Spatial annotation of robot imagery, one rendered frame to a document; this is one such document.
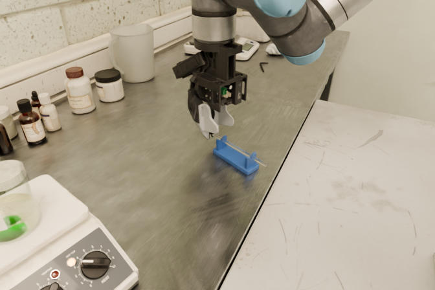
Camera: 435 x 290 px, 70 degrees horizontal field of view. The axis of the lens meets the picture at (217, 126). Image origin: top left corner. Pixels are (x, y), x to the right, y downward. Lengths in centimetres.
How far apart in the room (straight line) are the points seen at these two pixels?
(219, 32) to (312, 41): 15
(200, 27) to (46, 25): 55
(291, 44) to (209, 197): 29
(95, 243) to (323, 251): 31
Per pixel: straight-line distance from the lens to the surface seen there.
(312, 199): 58
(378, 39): 167
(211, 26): 52
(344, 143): 74
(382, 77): 173
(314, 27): 54
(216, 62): 55
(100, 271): 43
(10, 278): 44
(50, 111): 79
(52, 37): 100
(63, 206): 46
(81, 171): 66
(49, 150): 75
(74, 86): 83
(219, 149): 65
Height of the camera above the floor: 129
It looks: 31 degrees down
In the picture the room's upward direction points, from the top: straight up
